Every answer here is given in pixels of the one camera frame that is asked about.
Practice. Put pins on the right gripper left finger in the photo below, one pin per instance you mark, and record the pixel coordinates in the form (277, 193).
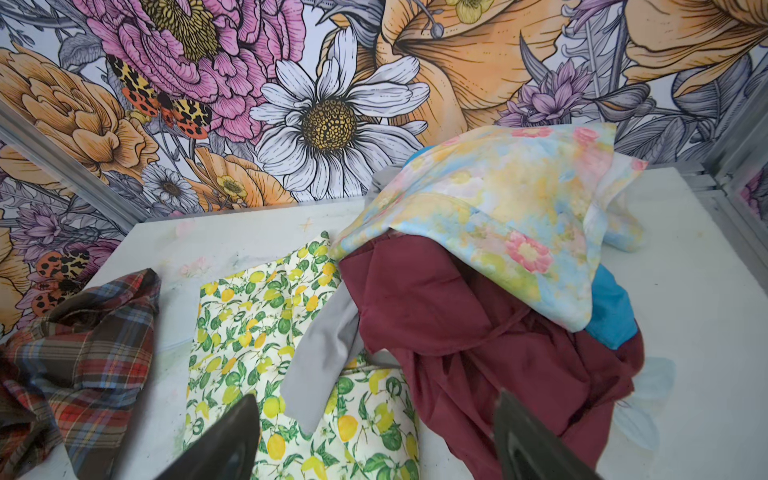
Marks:
(227, 450)

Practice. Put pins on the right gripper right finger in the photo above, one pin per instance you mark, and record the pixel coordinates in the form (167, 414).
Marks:
(526, 449)

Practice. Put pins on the red plaid cloth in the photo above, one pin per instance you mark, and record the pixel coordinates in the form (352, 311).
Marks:
(72, 377)

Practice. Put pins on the maroon cloth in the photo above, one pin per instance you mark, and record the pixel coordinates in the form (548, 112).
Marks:
(461, 340)

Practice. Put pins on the lemon print cloth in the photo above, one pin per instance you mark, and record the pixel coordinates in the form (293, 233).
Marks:
(248, 329)

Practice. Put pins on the grey cloth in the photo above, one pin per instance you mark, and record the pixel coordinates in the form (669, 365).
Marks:
(331, 342)

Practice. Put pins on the teal blue cloth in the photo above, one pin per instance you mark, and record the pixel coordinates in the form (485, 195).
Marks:
(613, 320)

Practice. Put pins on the pastel floral cloth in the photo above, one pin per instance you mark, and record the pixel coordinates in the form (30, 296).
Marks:
(529, 208)

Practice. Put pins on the right aluminium corner post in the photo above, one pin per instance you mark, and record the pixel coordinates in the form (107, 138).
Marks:
(729, 178)

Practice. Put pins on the aluminium corner post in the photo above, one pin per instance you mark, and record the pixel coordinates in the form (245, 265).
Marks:
(729, 178)
(36, 147)

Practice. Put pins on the left aluminium corner post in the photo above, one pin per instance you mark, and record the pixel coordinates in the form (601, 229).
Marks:
(36, 147)

